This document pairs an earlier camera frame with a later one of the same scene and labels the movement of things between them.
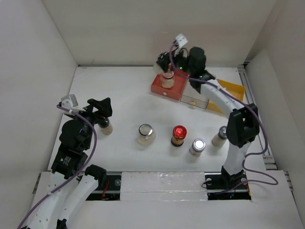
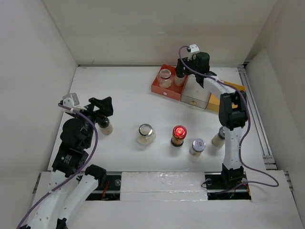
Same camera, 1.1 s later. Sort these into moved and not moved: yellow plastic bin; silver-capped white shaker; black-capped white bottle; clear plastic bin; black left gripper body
Moved: black-capped white bottle
Not moved: silver-capped white shaker; yellow plastic bin; black left gripper body; clear plastic bin
